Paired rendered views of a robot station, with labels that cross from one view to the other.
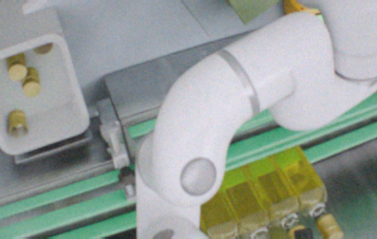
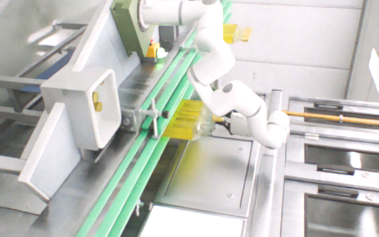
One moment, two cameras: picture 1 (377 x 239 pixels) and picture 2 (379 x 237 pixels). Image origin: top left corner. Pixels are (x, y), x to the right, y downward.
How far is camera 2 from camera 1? 1.02 m
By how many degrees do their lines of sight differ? 49
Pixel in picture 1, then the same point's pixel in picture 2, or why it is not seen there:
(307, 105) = not seen: hidden behind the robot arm
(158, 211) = (208, 93)
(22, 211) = (122, 173)
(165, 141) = (221, 45)
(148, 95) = (133, 97)
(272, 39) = (209, 20)
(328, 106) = not seen: hidden behind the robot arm
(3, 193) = (108, 172)
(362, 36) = (219, 16)
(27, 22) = (87, 71)
